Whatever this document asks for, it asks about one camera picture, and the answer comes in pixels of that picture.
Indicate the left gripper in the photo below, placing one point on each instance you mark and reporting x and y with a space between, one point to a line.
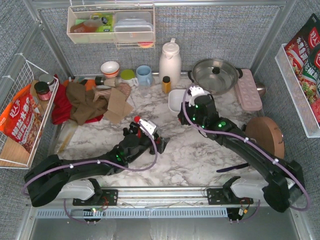
155 144

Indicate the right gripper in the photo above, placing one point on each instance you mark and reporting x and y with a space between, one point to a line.
186 113

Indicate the white plastic storage basket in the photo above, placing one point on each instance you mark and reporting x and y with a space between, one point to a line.
175 98

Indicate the brown cardboard piece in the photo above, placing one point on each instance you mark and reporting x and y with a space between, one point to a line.
118 107

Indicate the brown cloth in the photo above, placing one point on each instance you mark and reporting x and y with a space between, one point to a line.
86 104

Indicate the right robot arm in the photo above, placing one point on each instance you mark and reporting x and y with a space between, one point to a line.
282 182

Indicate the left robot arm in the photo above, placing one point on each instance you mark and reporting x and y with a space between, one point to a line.
47 179

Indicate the red coffee capsule top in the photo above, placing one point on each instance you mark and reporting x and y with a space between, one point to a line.
136 119

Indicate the black coffee capsule left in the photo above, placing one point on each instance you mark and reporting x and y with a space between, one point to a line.
126 131

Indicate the steel pot with lid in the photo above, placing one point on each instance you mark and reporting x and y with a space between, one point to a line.
215 75

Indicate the pink egg tray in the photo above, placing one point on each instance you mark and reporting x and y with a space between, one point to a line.
246 91

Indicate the orange juice bottle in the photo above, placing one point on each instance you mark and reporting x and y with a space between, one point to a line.
166 84

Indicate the clear glass cup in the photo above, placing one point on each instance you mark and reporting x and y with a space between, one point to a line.
144 90

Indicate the white thermos jug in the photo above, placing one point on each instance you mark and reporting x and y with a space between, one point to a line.
170 63

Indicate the round wooden cutting board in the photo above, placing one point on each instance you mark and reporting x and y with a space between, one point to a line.
267 134

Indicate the steel ladle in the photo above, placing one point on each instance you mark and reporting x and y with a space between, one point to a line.
261 88

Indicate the purple knife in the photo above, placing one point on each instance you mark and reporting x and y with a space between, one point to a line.
235 167

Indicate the blue mug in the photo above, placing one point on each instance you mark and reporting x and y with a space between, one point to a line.
144 76

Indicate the striped pink towel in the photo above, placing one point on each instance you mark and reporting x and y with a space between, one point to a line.
120 90

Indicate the green lid cup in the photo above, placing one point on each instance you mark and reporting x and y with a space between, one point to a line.
128 76

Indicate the black bottle cap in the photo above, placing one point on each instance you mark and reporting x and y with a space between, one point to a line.
99 80

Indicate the orange striped bowl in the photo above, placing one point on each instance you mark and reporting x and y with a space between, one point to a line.
110 69

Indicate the orange plate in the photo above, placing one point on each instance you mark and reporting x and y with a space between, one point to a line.
90 84

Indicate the red cloth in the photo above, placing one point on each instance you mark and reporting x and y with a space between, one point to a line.
62 106

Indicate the clear plastic food container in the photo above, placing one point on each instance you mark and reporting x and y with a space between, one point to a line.
133 26

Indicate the red seasoning packet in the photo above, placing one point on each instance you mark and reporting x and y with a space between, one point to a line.
303 52

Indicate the green labelled packet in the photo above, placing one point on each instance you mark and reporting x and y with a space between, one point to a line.
108 22

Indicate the silver lid jar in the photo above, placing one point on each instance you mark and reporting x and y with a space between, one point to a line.
49 79

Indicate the red lid jar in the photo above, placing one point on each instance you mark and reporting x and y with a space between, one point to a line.
43 91

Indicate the orange snack bag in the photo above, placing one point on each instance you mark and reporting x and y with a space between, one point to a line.
19 121

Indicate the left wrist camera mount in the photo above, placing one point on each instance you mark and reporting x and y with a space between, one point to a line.
147 127

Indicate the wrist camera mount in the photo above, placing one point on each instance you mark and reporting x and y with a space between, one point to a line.
194 92
147 127

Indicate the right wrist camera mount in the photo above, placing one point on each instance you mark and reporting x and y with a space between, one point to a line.
194 92

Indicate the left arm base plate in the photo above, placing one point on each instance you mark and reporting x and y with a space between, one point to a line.
109 197

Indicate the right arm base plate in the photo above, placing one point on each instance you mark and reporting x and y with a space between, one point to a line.
217 196

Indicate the white right wall basket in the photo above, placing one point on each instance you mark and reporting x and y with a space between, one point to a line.
302 107

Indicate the cream wall basket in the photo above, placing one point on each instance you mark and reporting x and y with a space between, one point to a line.
81 29

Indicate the white wire side basket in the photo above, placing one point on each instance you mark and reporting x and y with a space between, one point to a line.
12 154

